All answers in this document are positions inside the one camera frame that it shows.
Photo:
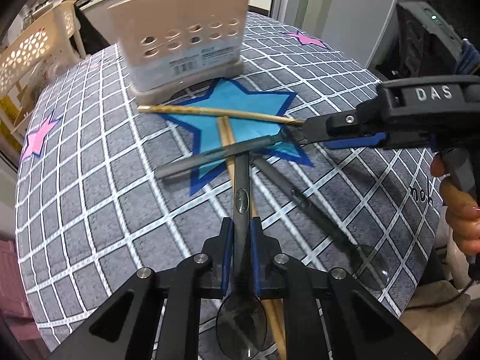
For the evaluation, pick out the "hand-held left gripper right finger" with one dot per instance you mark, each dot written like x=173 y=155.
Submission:
x=315 y=307

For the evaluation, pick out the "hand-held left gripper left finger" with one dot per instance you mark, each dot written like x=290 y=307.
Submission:
x=176 y=307

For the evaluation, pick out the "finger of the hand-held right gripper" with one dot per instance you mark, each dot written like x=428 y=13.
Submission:
x=360 y=140
x=345 y=125

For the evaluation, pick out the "beige plastic utensil holder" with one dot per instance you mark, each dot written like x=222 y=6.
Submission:
x=180 y=37

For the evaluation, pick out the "person's right hand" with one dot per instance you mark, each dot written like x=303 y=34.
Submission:
x=463 y=221

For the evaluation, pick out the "dark grey appliance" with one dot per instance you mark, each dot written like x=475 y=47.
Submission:
x=423 y=41

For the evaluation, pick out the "beige cloth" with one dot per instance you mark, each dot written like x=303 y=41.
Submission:
x=435 y=322

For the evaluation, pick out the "beige flower-cutout trolley rack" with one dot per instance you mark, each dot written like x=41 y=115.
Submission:
x=33 y=45

